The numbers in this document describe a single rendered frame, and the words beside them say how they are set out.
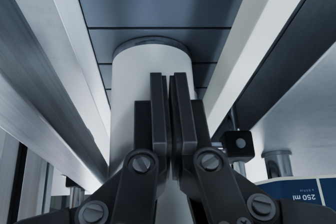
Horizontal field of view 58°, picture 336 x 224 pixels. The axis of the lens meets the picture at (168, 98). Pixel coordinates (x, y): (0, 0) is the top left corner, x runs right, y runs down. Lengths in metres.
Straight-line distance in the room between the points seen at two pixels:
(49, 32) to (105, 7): 0.12
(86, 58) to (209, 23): 0.08
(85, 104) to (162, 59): 0.24
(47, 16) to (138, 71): 0.11
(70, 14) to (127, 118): 0.06
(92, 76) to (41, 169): 0.16
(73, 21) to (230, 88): 0.09
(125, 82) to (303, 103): 0.19
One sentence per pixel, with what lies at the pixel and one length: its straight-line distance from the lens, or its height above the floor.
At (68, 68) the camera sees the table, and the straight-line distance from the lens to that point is 0.32.
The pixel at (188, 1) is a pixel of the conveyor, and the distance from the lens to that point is 0.16.
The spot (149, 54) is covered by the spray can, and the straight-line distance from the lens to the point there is 0.17.
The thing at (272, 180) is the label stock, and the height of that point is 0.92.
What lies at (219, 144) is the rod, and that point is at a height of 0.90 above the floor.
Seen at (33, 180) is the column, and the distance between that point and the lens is 0.36.
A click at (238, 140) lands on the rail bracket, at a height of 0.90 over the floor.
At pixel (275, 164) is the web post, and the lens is 0.48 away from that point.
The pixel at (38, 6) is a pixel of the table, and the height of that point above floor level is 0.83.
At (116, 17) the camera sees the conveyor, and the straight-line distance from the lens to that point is 0.17.
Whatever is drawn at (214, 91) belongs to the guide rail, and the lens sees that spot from 0.19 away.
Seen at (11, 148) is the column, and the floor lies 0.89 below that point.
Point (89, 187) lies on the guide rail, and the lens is 0.17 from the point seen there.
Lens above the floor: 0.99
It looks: 24 degrees down
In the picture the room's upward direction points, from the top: 177 degrees clockwise
